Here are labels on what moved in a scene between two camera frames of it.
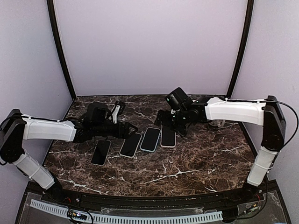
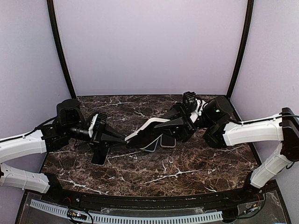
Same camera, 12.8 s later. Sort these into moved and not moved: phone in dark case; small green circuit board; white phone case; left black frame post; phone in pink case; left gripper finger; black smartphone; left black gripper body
Moved: left black gripper body; left gripper finger; white phone case; black smartphone
Not moved: phone in dark case; small green circuit board; left black frame post; phone in pink case
